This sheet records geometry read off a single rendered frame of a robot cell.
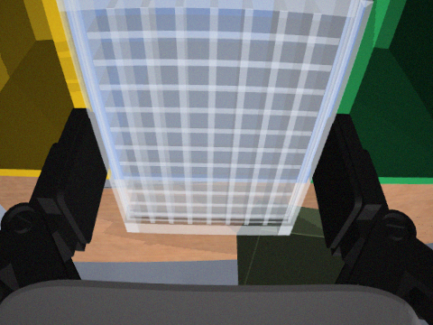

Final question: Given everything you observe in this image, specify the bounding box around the yellow open-top bin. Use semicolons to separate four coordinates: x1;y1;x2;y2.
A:
0;0;86;177

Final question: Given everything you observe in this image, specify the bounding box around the green bin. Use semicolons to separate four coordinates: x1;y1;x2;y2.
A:
337;0;433;184

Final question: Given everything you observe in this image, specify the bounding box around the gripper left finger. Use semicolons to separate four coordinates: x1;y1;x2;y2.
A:
0;108;107;303

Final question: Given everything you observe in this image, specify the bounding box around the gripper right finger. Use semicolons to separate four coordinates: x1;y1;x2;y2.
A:
312;114;433;325

